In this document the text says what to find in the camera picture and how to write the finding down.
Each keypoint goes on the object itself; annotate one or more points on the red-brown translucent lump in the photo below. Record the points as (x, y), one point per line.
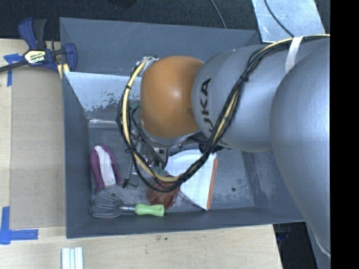
(162, 199)

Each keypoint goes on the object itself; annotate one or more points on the white box with orange side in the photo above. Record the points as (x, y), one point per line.
(197, 186)

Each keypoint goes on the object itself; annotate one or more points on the pale wood board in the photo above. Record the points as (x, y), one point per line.
(36, 150)

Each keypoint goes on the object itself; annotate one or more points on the grey metal bin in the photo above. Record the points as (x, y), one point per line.
(103, 46)

